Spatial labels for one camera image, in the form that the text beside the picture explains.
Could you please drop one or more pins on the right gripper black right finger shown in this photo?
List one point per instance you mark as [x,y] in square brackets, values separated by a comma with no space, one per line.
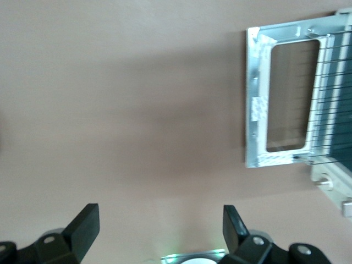
[236,231]

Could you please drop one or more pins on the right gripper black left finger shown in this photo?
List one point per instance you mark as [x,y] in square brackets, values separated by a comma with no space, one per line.
[79,233]

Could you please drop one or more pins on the glass oven door metal frame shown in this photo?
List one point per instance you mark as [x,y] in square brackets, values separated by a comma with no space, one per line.
[253,132]

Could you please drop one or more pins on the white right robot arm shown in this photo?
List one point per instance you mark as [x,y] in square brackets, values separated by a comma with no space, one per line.
[202,261]

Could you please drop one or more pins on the beige oven knob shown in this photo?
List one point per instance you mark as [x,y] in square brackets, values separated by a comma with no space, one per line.
[325,180]

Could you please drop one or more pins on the white toaster oven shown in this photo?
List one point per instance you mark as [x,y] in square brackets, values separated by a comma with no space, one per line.
[341,187]

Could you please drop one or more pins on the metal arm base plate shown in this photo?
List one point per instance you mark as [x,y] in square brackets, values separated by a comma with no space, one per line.
[176,257]

